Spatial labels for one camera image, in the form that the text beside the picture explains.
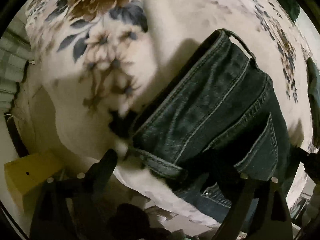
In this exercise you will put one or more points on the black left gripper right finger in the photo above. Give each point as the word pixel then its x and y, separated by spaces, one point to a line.
pixel 256 203

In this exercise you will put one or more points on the floral white bed blanket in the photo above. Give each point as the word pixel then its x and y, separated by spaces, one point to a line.
pixel 95 56

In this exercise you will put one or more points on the dark blue denim jeans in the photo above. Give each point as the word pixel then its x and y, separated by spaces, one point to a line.
pixel 218 115

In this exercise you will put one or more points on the yellow cardboard box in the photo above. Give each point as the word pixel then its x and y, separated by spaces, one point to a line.
pixel 26 174

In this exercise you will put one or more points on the plaid grey green curtain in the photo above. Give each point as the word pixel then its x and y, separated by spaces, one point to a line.
pixel 15 55

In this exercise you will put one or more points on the dark green garment pile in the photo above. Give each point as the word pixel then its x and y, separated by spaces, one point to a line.
pixel 313 95

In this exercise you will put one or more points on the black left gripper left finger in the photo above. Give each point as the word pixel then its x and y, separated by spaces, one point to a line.
pixel 51 218

